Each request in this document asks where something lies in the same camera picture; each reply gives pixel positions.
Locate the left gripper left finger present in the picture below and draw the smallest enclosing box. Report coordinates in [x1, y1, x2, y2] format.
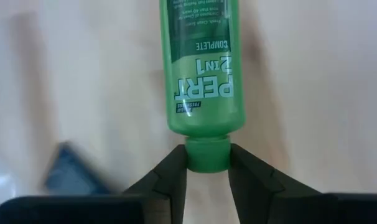
[123, 144, 189, 224]

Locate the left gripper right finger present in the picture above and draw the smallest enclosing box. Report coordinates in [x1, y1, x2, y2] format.
[228, 143, 332, 224]

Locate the green shampoo bottle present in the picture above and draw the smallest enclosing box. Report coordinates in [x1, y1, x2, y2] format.
[159, 0, 247, 174]

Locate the dark blue toiletry tube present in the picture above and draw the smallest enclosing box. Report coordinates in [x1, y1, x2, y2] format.
[44, 141, 113, 197]

